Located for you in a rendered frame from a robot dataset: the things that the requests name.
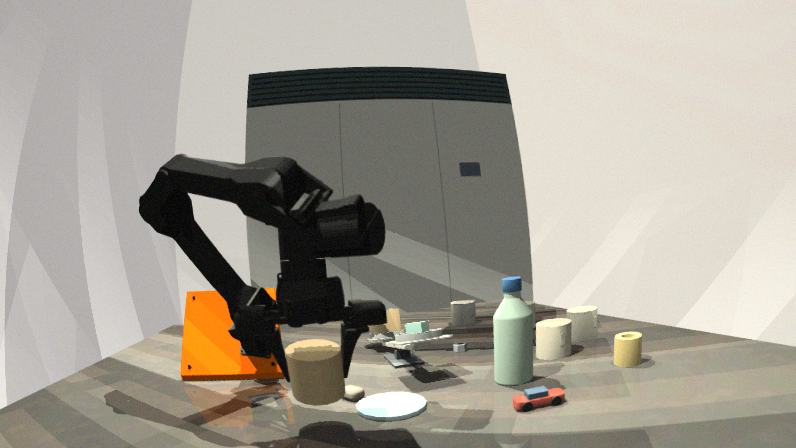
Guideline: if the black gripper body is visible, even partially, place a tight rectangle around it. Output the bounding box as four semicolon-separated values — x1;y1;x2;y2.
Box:
234;258;387;335

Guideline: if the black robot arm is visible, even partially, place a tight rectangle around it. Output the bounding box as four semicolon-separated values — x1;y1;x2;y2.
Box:
139;153;385;359

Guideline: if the red toy car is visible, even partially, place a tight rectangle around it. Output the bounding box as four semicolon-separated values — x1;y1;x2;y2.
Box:
513;386;565;412

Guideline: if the small green block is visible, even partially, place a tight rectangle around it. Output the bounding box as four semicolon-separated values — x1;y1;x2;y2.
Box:
406;321;430;334

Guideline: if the yellow hollow cylinder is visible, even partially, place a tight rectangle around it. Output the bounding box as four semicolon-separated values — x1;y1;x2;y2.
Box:
614;332;642;368

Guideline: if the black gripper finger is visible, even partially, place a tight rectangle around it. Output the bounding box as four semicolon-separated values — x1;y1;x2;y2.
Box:
340;323;369;378
254;327;290;382

